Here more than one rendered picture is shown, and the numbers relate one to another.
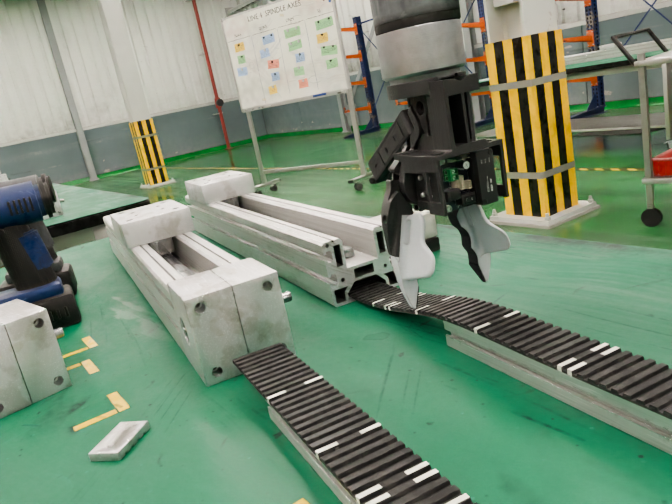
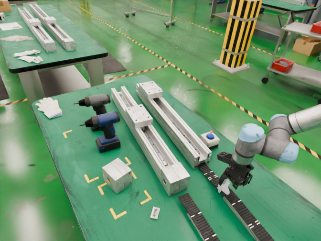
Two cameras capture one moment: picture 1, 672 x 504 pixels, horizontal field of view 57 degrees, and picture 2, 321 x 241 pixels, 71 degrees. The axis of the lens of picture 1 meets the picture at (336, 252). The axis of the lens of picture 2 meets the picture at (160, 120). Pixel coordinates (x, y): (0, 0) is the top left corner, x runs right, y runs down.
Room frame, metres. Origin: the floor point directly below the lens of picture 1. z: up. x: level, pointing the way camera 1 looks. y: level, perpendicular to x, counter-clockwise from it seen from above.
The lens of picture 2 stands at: (-0.01, 0.27, 1.67)
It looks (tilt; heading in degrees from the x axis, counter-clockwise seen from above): 37 degrees down; 354
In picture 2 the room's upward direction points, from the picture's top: 4 degrees clockwise
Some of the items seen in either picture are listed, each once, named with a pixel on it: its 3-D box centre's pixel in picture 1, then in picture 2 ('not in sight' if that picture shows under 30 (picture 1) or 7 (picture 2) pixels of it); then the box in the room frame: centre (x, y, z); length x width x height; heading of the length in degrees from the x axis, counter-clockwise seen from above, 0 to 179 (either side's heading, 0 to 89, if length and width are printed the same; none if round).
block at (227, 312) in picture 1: (240, 314); (176, 178); (0.65, 0.12, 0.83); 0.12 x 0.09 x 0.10; 113
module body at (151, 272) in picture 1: (160, 256); (138, 124); (1.05, 0.30, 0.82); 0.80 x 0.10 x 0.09; 23
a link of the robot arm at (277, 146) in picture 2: not in sight; (278, 146); (0.54, -0.21, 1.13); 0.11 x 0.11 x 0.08; 62
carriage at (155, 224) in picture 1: (152, 229); (138, 117); (1.05, 0.30, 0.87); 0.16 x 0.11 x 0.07; 23
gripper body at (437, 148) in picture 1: (440, 145); (239, 170); (0.56, -0.11, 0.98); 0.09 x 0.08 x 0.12; 23
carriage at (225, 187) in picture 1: (220, 192); (150, 91); (1.36, 0.22, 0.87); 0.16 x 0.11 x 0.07; 23
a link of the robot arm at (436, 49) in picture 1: (424, 54); (243, 155); (0.57, -0.11, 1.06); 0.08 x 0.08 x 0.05
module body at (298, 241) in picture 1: (262, 227); (166, 116); (1.13, 0.12, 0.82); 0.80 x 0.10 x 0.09; 23
